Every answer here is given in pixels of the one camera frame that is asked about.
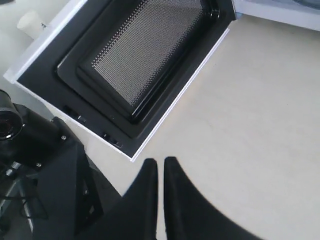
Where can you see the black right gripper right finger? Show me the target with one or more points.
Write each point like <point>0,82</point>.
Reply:
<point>189,215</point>

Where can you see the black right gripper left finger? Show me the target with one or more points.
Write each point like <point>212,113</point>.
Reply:
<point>135,216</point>

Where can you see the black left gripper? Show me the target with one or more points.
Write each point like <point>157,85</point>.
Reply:
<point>67,190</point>

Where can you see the white microwave door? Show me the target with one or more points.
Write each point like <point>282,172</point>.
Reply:
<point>117,67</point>

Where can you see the white microwave oven body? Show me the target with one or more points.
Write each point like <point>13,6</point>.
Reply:
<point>284,11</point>

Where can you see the white microwave door handle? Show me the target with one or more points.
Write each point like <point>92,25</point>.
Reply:
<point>32,24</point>

